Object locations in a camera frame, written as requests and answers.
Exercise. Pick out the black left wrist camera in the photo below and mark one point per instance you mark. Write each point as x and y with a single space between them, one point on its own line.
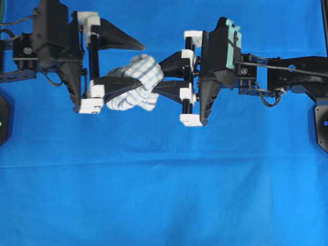
55 37

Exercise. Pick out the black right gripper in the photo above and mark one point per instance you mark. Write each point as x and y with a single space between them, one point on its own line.
213 74

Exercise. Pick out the white blue striped towel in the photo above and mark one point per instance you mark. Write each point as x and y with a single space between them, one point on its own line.
146 72

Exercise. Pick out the blue table cloth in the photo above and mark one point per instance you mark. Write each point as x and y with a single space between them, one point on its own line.
253 176

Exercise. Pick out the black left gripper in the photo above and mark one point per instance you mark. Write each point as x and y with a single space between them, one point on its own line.
98 33

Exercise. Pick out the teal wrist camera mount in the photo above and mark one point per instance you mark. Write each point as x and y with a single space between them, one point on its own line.
234 41

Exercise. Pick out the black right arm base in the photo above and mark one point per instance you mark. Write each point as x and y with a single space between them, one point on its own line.
320 114

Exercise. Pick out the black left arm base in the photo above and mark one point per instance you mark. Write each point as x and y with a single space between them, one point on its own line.
5 120

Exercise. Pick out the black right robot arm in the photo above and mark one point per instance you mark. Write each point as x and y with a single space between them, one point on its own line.
194 76

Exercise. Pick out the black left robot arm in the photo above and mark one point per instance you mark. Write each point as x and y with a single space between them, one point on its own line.
70 73

